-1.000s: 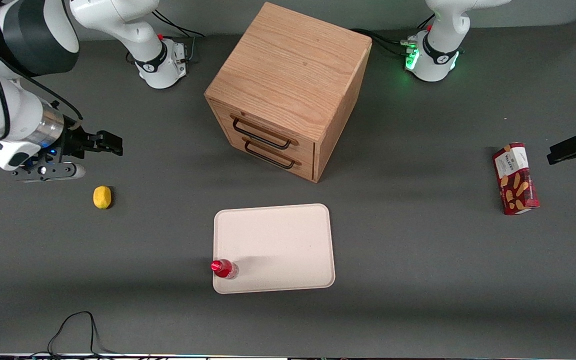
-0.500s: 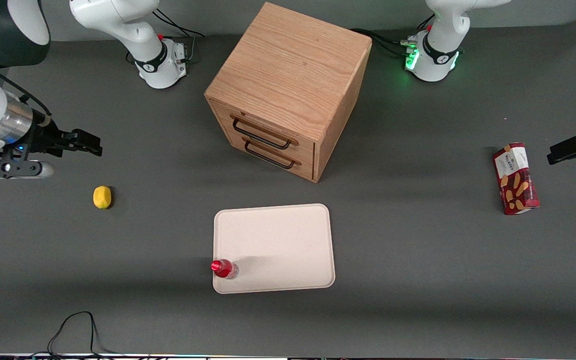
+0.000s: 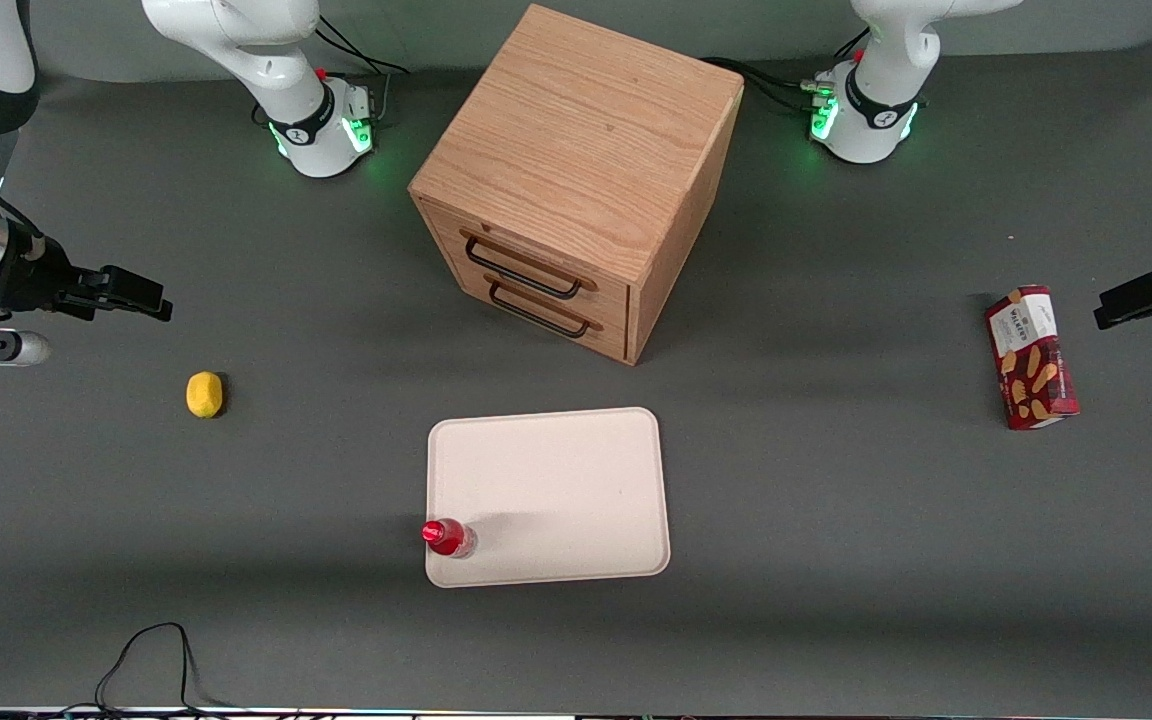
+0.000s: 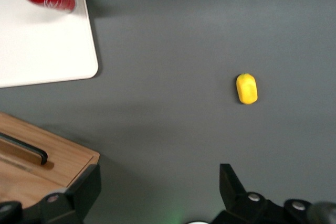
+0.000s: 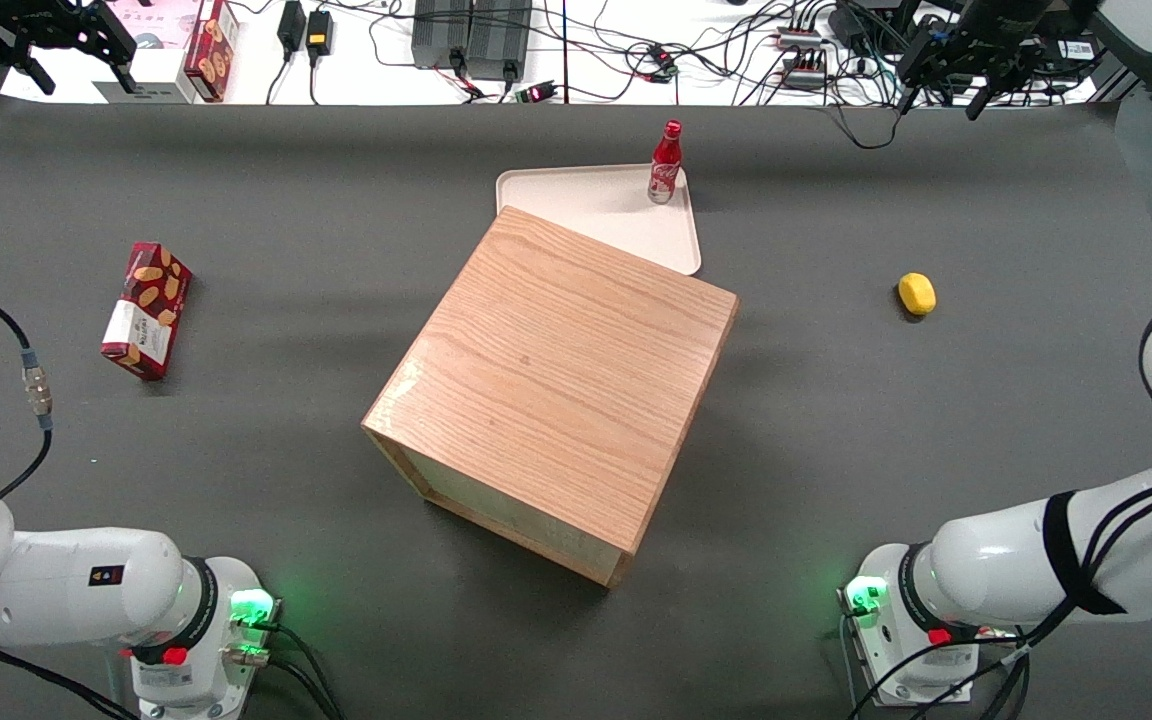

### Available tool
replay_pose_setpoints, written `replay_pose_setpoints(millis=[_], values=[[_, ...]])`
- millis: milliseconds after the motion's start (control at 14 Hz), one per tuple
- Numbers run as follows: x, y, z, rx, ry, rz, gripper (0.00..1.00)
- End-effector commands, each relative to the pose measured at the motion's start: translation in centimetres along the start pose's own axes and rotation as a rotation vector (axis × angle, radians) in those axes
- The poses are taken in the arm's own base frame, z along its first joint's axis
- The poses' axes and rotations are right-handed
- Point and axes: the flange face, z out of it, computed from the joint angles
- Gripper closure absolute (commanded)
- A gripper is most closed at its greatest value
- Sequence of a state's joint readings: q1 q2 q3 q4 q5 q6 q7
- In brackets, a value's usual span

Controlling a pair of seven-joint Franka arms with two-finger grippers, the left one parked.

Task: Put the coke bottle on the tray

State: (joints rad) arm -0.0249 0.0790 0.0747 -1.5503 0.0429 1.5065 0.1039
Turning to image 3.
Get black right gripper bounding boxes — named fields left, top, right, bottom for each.
left=0, top=228, right=175, bottom=322

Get red coke bottle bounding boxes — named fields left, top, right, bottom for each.
left=421, top=517, right=479, bottom=560

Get cream plastic tray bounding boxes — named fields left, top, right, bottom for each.
left=424, top=406, right=672, bottom=589

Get red biscuit box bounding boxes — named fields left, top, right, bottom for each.
left=984, top=285, right=1081, bottom=432

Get yellow lemon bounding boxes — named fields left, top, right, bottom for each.
left=185, top=371, right=225, bottom=419

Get dark grey table mat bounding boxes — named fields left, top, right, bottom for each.
left=0, top=38, right=1152, bottom=713

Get wooden two-drawer cabinet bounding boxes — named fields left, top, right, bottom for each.
left=408, top=3, right=746, bottom=367

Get black right arm base cable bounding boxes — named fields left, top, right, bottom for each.
left=314, top=14, right=415, bottom=127

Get thin black looped cable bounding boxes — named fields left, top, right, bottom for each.
left=94, top=622, right=242, bottom=715

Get long black drawer handle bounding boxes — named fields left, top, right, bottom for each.
left=462, top=234, right=586, bottom=301

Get short black drawer handle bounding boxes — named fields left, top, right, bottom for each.
left=487, top=282, right=593, bottom=340

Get black left arm base cables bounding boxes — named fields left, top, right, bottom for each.
left=700, top=56, right=835, bottom=114

